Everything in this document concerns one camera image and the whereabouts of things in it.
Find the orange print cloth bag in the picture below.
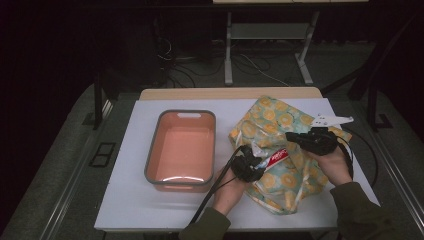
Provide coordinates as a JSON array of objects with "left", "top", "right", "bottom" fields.
[{"left": 228, "top": 95, "right": 353, "bottom": 215}]

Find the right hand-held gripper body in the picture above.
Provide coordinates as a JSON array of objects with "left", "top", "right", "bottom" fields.
[{"left": 304, "top": 113, "right": 355, "bottom": 157}]

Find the person's right hand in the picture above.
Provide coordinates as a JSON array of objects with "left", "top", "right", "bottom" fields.
[{"left": 308, "top": 146, "right": 354, "bottom": 187}]

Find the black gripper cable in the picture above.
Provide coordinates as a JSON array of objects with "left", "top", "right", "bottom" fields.
[
  {"left": 336, "top": 126, "right": 380, "bottom": 188},
  {"left": 188, "top": 145, "right": 244, "bottom": 226}
]

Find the wooden table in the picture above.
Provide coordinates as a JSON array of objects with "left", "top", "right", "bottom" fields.
[{"left": 139, "top": 87, "right": 324, "bottom": 101}]

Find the person's left hand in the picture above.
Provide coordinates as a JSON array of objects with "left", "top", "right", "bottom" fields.
[{"left": 213, "top": 166, "right": 249, "bottom": 216}]

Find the grey metal desk frame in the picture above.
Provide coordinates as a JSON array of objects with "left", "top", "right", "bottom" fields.
[{"left": 223, "top": 11, "right": 320, "bottom": 87}]

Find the black metal stand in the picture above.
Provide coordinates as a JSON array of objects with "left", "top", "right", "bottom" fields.
[
  {"left": 93, "top": 73, "right": 121, "bottom": 131},
  {"left": 366, "top": 76, "right": 394, "bottom": 132}
]

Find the white and red toothpaste tube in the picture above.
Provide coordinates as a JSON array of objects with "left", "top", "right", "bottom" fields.
[{"left": 254, "top": 148, "right": 289, "bottom": 171}]

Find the white board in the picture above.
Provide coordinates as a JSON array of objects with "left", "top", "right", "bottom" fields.
[{"left": 94, "top": 98, "right": 381, "bottom": 232}]

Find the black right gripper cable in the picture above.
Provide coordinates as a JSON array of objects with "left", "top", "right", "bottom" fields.
[{"left": 336, "top": 126, "right": 380, "bottom": 188}]

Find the pink basin with grey rim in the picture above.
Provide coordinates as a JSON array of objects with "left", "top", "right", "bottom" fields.
[{"left": 144, "top": 109, "right": 217, "bottom": 194}]

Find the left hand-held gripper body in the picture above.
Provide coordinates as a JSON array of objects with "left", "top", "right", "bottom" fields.
[{"left": 230, "top": 144, "right": 267, "bottom": 183}]

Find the bundle of floor cables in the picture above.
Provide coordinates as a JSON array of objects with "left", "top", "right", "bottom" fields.
[{"left": 156, "top": 36, "right": 291, "bottom": 88}]

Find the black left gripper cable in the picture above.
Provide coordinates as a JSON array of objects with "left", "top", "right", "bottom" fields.
[{"left": 188, "top": 145, "right": 244, "bottom": 226}]

